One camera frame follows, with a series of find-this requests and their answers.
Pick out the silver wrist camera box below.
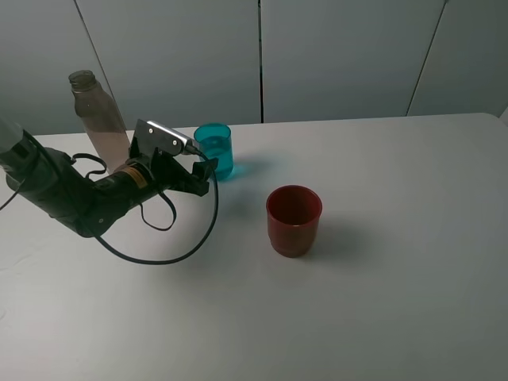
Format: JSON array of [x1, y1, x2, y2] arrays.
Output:
[[129, 119, 195, 159]]

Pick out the thin black looped cable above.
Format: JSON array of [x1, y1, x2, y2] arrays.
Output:
[[70, 153, 178, 231]]

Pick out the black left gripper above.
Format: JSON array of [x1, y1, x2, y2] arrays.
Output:
[[127, 137, 218, 197]]

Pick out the teal transparent plastic cup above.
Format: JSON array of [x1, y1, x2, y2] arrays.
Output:
[[194, 123, 233, 180]]

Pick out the smoky transparent water bottle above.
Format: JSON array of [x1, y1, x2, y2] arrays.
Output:
[[68, 70, 130, 174]]

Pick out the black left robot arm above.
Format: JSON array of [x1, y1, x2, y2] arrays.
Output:
[[1, 120, 218, 237]]

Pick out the red plastic cup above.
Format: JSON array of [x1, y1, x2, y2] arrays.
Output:
[[266, 185, 322, 258]]

